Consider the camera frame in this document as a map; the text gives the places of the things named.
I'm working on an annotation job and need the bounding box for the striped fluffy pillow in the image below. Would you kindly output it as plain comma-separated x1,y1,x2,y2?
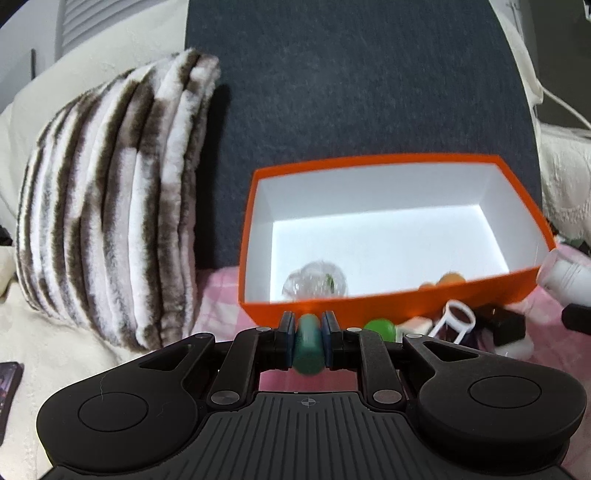
14,48,222,352

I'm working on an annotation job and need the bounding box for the white louvered door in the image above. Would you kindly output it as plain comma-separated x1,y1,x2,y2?
55,0,122,62

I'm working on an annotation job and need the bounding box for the small black box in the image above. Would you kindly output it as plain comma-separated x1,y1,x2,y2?
471,305,527,347

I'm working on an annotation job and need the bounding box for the white embroidered bedspread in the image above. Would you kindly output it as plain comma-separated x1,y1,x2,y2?
496,0,591,241

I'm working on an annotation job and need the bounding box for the small orange ball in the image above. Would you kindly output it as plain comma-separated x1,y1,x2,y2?
418,273,467,291

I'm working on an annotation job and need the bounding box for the teal cylinder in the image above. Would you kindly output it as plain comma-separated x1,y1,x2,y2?
294,314,327,374

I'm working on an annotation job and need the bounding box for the clear plastic ball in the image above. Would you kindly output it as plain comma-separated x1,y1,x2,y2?
283,261,348,301

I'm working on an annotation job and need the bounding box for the white ring holder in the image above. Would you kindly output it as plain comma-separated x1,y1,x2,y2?
427,300,476,344

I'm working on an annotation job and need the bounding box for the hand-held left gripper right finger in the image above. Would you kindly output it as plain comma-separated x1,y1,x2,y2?
322,311,482,411

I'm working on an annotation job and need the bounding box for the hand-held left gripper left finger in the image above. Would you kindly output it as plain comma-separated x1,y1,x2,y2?
137,311,296,411

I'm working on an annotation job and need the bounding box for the black smartphone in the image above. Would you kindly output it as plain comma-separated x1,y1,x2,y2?
0,361,24,432

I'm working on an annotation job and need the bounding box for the green round lid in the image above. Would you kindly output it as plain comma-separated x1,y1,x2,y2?
363,318,397,343

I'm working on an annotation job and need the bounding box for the pink checked blanket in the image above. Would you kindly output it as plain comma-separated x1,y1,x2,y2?
189,264,591,398

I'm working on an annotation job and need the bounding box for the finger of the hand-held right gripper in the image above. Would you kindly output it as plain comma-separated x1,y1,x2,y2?
561,302,591,331

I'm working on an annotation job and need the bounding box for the dark green object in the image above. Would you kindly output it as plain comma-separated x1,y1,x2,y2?
554,231,591,259

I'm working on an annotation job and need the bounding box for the white USB charger cube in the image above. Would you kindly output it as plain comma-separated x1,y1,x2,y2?
394,318,435,341

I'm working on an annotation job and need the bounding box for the white plastic bottle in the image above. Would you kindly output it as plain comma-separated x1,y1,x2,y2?
536,247,591,305

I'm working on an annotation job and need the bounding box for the white cable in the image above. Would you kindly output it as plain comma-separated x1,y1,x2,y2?
508,0,591,130

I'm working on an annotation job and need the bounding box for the dark grey cushion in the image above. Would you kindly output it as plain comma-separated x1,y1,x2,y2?
185,0,543,271

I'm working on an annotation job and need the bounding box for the orange cardboard box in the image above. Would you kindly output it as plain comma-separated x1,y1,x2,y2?
238,154,557,326

